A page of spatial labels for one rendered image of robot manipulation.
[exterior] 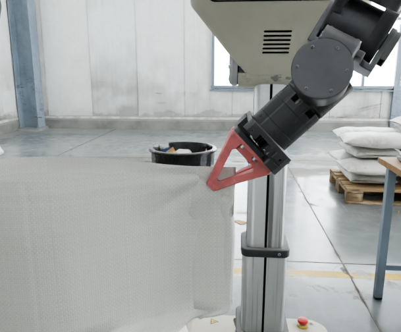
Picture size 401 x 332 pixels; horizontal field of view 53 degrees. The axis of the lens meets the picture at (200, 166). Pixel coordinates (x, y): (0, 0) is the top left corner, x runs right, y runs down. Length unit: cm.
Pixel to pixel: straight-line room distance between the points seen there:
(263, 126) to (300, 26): 48
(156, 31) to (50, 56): 234
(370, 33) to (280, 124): 13
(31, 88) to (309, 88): 895
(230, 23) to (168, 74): 769
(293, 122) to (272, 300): 78
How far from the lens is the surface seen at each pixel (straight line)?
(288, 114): 47
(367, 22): 49
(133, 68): 874
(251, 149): 47
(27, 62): 929
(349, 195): 389
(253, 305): 119
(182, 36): 858
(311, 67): 40
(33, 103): 928
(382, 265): 231
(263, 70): 99
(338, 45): 41
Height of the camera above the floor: 115
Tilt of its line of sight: 13 degrees down
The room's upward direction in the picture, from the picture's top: straight up
